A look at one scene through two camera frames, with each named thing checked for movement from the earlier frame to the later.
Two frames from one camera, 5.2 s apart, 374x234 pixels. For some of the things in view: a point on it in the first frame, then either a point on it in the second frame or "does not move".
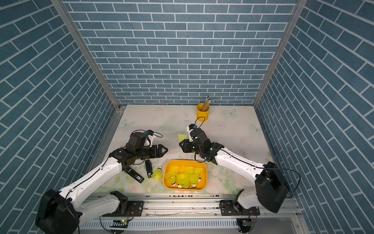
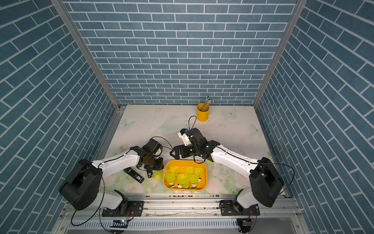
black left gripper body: [144, 152] -> [155, 163]
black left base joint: [125, 208] does not move
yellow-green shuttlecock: [199, 171] does not move
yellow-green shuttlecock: [157, 174] does not move
